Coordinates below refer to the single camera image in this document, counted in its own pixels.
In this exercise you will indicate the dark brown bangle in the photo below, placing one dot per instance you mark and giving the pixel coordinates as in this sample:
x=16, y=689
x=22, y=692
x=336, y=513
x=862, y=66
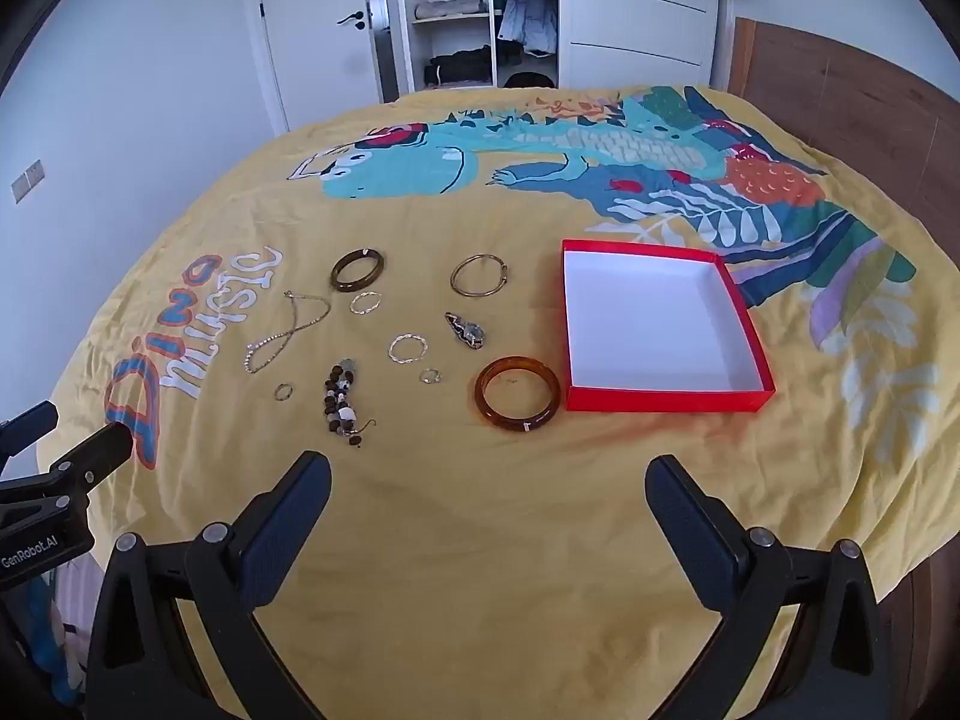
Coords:
x=337, y=277

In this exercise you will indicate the person's left hand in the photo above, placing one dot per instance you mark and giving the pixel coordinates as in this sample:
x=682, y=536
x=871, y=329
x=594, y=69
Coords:
x=41, y=634

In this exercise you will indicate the white wall switch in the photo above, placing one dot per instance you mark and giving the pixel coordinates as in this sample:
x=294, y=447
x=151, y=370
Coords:
x=28, y=180

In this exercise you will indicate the white wardrobe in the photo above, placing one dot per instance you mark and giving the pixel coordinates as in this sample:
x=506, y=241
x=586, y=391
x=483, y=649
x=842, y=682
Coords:
x=637, y=15

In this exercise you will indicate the yellow dinosaur print blanket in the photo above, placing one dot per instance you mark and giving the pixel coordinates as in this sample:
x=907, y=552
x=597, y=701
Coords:
x=450, y=540

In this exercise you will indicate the black item behind bed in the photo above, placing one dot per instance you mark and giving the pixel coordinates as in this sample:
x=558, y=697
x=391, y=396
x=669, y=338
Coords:
x=529, y=80

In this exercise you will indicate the amber translucent bangle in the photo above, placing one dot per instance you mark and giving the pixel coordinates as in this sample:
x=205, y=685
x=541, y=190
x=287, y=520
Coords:
x=482, y=399

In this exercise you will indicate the large twisted silver hoop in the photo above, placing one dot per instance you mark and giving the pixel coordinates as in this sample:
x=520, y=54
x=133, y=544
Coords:
x=390, y=351

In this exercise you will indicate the white door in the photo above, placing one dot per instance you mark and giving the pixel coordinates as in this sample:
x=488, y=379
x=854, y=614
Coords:
x=315, y=60

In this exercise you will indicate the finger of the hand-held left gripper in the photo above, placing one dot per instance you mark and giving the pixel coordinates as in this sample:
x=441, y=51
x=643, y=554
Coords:
x=26, y=424
x=94, y=457

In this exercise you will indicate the silver rhinestone wristwatch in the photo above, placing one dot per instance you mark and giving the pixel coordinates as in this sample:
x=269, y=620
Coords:
x=469, y=331

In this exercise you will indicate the folded dark clothes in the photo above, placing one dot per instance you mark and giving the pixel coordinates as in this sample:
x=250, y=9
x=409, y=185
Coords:
x=457, y=66

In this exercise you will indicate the wooden headboard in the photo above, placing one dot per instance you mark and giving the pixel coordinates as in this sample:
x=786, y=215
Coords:
x=847, y=97

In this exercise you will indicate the small twisted silver hoop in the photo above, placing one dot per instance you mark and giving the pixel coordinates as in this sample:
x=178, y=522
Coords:
x=352, y=306

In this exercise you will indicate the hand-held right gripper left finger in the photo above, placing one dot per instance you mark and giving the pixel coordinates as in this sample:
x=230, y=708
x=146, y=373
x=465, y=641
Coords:
x=292, y=532

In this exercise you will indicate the folded beige clothes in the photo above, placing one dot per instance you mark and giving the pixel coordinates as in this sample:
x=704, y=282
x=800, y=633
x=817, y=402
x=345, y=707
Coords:
x=450, y=6

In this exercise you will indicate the thin gold bangle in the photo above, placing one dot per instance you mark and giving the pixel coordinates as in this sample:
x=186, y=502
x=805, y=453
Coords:
x=453, y=279

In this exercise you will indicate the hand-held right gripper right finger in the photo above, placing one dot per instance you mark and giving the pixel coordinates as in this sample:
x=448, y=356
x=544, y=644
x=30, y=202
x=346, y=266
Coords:
x=686, y=532

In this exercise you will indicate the red shallow cardboard box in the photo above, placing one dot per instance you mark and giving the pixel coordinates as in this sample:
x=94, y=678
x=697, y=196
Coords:
x=645, y=315

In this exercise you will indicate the hanging grey jacket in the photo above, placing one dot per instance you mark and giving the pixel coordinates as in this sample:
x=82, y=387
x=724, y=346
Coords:
x=529, y=15

